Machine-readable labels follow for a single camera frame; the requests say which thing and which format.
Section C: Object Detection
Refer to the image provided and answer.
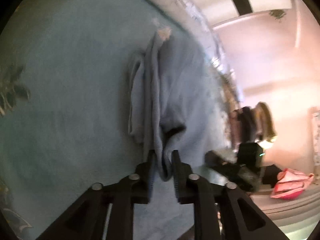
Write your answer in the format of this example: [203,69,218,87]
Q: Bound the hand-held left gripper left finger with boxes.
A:
[36,149,157,240]

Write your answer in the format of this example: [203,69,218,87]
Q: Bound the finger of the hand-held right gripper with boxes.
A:
[205,149,237,167]

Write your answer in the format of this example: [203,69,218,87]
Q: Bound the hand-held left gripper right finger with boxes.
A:
[172,149,286,240]

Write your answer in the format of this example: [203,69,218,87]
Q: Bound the blue fleece garment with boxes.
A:
[127,29,226,240]

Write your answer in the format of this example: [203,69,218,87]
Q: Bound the hanging dark and brown clothes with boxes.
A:
[231,101,277,146]

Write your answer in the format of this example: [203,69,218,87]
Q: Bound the pink cloth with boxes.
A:
[271,167,315,200]

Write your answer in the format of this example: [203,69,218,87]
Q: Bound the teal floral blanket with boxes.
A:
[0,0,241,240]

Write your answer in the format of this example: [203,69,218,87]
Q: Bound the pale grey-blue quilt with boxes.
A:
[120,0,242,98]

